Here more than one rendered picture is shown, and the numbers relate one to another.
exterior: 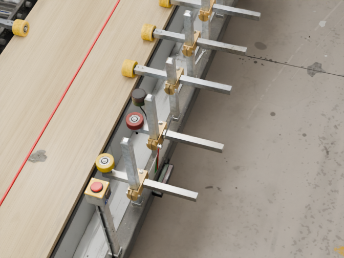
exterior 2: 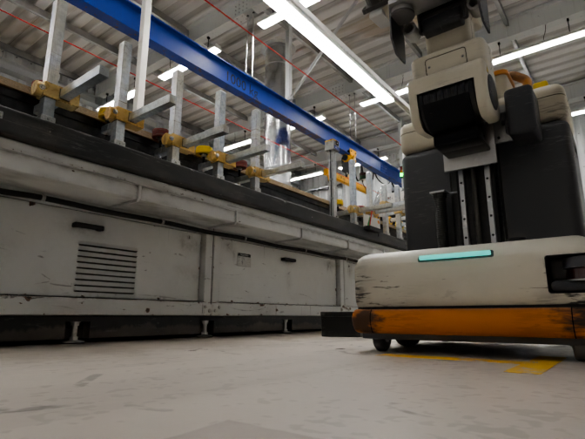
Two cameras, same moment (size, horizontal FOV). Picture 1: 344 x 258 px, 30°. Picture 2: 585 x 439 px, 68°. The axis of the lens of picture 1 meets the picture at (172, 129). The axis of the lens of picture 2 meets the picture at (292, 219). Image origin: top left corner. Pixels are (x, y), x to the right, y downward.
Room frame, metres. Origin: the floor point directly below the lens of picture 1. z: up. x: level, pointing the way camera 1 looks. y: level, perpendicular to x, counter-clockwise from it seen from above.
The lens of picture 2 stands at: (-1.42, -0.07, 0.10)
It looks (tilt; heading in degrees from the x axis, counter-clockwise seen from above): 13 degrees up; 13
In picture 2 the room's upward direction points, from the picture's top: straight up
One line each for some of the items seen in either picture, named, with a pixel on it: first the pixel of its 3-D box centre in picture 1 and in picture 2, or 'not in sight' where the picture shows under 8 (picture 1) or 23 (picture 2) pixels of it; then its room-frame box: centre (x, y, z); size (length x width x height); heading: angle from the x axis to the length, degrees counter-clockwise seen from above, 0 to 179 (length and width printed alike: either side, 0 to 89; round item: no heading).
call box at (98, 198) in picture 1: (98, 193); (332, 146); (1.25, 0.29, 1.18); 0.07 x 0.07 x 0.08; 66
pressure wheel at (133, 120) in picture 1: (135, 125); not in sight; (1.79, 0.16, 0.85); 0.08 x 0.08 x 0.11
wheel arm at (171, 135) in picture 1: (176, 137); (384, 211); (1.71, -0.02, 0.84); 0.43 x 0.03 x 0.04; 66
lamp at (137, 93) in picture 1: (141, 109); not in sight; (1.73, 0.12, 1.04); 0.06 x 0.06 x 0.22; 66
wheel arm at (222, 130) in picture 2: not in sight; (189, 142); (0.13, 0.74, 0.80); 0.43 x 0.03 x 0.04; 66
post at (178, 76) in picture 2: not in sight; (175, 122); (0.12, 0.80, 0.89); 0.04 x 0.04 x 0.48; 66
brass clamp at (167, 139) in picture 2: not in sight; (178, 144); (0.14, 0.79, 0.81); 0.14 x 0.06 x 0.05; 156
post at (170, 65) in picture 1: (173, 94); (385, 213); (1.94, -0.02, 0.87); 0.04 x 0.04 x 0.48; 66
